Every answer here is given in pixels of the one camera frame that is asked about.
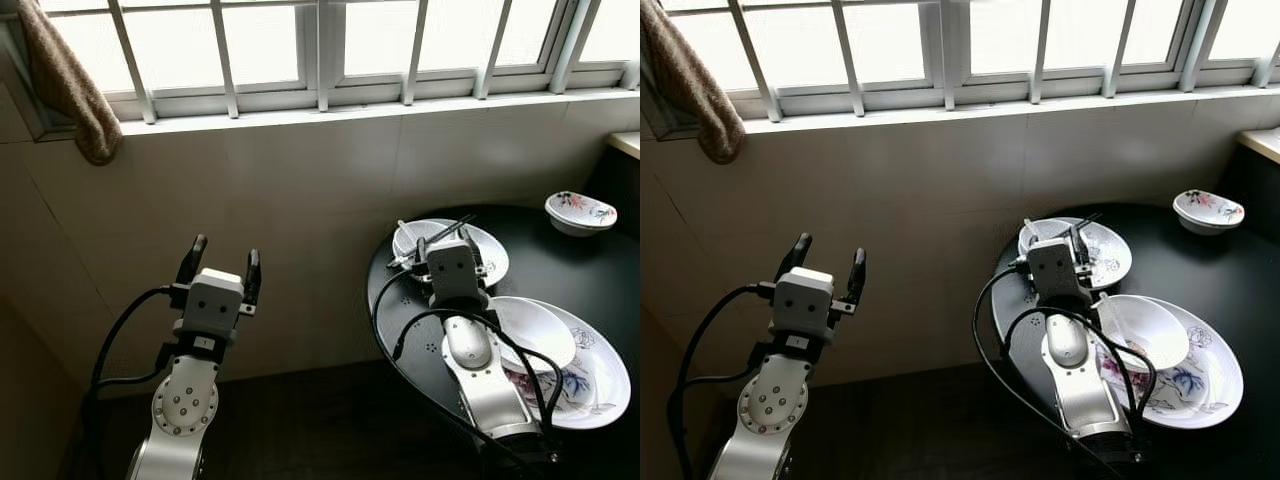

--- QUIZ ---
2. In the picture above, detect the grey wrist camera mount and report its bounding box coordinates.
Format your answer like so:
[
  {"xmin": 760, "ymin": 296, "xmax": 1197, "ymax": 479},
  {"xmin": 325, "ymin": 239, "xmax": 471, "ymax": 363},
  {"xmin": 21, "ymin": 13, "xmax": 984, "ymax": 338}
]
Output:
[
  {"xmin": 183, "ymin": 267, "xmax": 247, "ymax": 348},
  {"xmin": 427, "ymin": 240, "xmax": 479, "ymax": 301},
  {"xmin": 775, "ymin": 266, "xmax": 837, "ymax": 346},
  {"xmin": 1027, "ymin": 238, "xmax": 1086, "ymax": 301}
]

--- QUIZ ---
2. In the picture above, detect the small floral white bowl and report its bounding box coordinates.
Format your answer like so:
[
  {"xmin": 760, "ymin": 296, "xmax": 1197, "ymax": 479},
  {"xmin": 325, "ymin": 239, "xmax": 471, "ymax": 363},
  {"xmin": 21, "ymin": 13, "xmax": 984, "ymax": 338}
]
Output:
[
  {"xmin": 545, "ymin": 190, "xmax": 619, "ymax": 238},
  {"xmin": 1172, "ymin": 189, "xmax": 1247, "ymax": 236}
]

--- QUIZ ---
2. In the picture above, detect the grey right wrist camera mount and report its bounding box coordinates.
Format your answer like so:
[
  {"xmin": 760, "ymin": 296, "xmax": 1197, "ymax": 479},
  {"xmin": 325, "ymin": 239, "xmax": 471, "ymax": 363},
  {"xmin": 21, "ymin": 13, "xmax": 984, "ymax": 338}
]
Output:
[
  {"xmin": 1027, "ymin": 238, "xmax": 1086, "ymax": 301},
  {"xmin": 427, "ymin": 240, "xmax": 479, "ymax": 301}
]

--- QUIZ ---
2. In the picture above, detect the brown hanging towel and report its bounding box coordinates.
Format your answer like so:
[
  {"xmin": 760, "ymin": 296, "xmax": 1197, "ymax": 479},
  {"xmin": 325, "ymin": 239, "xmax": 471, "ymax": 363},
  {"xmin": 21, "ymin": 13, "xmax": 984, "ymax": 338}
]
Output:
[
  {"xmin": 640, "ymin": 0, "xmax": 746, "ymax": 164},
  {"xmin": 15, "ymin": 0, "xmax": 123, "ymax": 166}
]

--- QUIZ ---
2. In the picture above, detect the large floral white plate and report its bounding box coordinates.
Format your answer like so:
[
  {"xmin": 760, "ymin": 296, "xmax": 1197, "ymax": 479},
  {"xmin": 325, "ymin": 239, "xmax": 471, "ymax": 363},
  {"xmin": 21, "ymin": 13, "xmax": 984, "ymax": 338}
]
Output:
[
  {"xmin": 392, "ymin": 218, "xmax": 511, "ymax": 291},
  {"xmin": 1018, "ymin": 216, "xmax": 1133, "ymax": 291},
  {"xmin": 480, "ymin": 297, "xmax": 633, "ymax": 431},
  {"xmin": 1095, "ymin": 296, "xmax": 1245, "ymax": 431}
]

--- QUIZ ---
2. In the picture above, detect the white window with bars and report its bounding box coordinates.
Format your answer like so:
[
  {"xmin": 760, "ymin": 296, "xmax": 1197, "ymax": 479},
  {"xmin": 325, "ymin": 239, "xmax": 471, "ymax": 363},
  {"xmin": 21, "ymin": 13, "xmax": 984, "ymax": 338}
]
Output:
[
  {"xmin": 640, "ymin": 0, "xmax": 1280, "ymax": 136},
  {"xmin": 0, "ymin": 0, "xmax": 641, "ymax": 141}
]

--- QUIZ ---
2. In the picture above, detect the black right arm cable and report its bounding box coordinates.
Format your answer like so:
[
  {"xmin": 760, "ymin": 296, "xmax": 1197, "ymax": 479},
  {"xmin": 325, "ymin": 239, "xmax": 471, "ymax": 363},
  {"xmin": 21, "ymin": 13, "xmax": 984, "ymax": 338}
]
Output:
[
  {"xmin": 1000, "ymin": 305, "xmax": 1161, "ymax": 441},
  {"xmin": 392, "ymin": 308, "xmax": 561, "ymax": 456},
  {"xmin": 972, "ymin": 262, "xmax": 1126, "ymax": 480},
  {"xmin": 370, "ymin": 258, "xmax": 546, "ymax": 480}
]

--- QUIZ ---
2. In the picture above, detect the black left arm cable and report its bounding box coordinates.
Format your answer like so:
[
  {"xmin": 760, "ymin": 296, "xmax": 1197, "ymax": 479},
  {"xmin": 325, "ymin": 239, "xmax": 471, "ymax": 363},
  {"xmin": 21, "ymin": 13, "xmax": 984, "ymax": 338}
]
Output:
[
  {"xmin": 80, "ymin": 285, "xmax": 191, "ymax": 480},
  {"xmin": 668, "ymin": 285, "xmax": 781, "ymax": 480}
]

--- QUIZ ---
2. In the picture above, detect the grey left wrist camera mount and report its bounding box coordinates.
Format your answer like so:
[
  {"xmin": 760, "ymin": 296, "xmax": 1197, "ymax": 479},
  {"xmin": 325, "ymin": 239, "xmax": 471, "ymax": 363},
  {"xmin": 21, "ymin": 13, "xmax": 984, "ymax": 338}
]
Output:
[
  {"xmin": 183, "ymin": 267, "xmax": 247, "ymax": 348},
  {"xmin": 775, "ymin": 266, "xmax": 837, "ymax": 346}
]

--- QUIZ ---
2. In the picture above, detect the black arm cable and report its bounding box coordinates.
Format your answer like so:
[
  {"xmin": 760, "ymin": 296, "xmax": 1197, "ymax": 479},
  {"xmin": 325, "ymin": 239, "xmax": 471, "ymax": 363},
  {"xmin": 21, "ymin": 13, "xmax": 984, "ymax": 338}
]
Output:
[
  {"xmin": 668, "ymin": 285, "xmax": 781, "ymax": 480},
  {"xmin": 1000, "ymin": 305, "xmax": 1161, "ymax": 441},
  {"xmin": 80, "ymin": 285, "xmax": 191, "ymax": 480},
  {"xmin": 972, "ymin": 262, "xmax": 1126, "ymax": 480},
  {"xmin": 370, "ymin": 258, "xmax": 546, "ymax": 480},
  {"xmin": 392, "ymin": 308, "xmax": 561, "ymax": 456}
]

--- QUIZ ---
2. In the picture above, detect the white floral rice bowl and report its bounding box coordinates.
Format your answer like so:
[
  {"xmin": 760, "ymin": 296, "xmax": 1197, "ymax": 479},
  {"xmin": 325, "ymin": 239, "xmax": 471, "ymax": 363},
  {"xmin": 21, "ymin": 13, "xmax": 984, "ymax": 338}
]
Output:
[
  {"xmin": 1018, "ymin": 220, "xmax": 1076, "ymax": 263},
  {"xmin": 1098, "ymin": 294, "xmax": 1192, "ymax": 373},
  {"xmin": 393, "ymin": 222, "xmax": 461, "ymax": 266},
  {"xmin": 488, "ymin": 296, "xmax": 578, "ymax": 373}
]

